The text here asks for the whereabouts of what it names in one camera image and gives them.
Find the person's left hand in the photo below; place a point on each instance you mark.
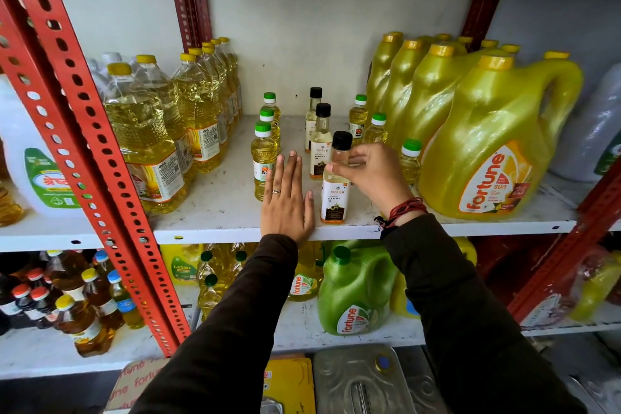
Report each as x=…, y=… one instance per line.
x=286, y=210

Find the person's right hand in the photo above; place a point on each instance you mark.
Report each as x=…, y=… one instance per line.
x=376, y=176

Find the person's right thumb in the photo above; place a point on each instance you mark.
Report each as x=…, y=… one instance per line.
x=339, y=169

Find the person's left middle finger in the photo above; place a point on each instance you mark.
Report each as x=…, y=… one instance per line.
x=286, y=181

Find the person's left little finger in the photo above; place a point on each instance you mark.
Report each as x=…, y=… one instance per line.
x=266, y=193

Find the person's left thumb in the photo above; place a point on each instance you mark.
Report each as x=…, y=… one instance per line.
x=309, y=202

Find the small black-cap oil bottle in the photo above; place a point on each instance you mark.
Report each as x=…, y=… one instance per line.
x=312, y=120
x=334, y=198
x=320, y=147

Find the person's left forearm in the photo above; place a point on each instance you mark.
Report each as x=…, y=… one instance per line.
x=228, y=331

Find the person's right forearm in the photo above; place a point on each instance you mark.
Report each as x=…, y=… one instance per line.
x=465, y=321

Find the small green-cap oil bottle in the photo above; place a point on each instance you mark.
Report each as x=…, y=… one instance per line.
x=269, y=122
x=376, y=130
x=358, y=120
x=270, y=103
x=410, y=164
x=263, y=156

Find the white metal shelf board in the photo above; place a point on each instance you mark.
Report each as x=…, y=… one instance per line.
x=301, y=326
x=228, y=205

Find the yellow oil bottle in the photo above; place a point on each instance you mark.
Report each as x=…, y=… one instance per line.
x=305, y=278

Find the clear green-cap oil bottles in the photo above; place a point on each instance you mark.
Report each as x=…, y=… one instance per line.
x=213, y=278

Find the green oil jug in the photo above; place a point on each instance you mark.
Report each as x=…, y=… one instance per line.
x=354, y=292

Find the yellow jug with green label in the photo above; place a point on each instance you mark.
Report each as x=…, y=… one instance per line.
x=179, y=265

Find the row of clear yellow-cap bottles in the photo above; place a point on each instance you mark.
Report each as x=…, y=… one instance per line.
x=145, y=147

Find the group of yellow oil jugs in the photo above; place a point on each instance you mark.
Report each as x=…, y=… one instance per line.
x=485, y=137

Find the yellow oil jug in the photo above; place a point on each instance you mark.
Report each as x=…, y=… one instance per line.
x=465, y=251

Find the silver metal oil tin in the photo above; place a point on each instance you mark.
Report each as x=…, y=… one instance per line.
x=354, y=379

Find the yellow oil tin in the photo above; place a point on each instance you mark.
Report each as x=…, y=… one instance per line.
x=288, y=384

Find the group of amber oil bottles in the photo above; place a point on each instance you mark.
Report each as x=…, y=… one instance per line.
x=82, y=302

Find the white jug with green label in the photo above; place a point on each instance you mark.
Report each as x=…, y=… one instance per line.
x=34, y=161

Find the brown cardboard box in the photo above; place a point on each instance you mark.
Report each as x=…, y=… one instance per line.
x=131, y=384

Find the white plastic jug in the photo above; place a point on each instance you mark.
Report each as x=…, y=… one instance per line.
x=587, y=132

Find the amber oil bottle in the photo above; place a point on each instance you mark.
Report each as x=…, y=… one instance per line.
x=7, y=205

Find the clear oil pouches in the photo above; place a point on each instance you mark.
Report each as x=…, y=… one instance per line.
x=587, y=287

